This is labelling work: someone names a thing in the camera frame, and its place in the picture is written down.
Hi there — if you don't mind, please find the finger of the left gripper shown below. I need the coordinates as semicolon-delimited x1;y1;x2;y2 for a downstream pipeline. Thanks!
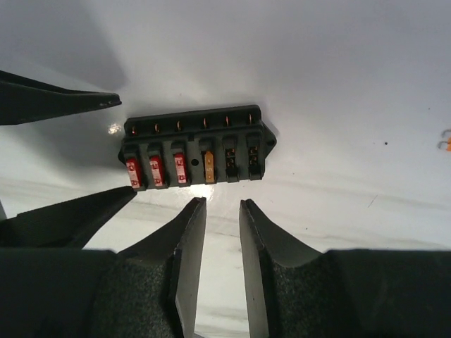
1;71;121;125
1;186;137;249

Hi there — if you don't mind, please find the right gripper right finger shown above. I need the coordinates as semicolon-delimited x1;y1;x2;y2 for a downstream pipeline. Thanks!
239;199;450;337

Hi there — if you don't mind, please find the red fuse middle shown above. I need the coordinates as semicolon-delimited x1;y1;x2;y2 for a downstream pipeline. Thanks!
149;156;164;187

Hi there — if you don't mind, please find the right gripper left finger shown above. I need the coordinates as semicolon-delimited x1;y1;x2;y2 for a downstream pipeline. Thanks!
1;198;206;337

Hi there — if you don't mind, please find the orange blade fuse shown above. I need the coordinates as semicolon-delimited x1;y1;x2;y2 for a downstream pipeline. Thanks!
438;129;451;151
204;151;216;184

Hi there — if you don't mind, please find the red fuse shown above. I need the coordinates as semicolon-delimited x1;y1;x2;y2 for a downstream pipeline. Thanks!
174;153;187;184
149;156;164;187
126;158;142;189

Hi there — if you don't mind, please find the black fuse box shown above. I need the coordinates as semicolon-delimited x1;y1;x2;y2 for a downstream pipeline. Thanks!
118;104;277;192

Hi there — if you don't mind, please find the red fuse near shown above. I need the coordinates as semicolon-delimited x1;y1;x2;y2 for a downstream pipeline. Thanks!
126;158;142;189

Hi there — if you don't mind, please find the red fuse far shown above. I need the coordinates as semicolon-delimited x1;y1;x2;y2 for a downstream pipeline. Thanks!
174;153;187;184

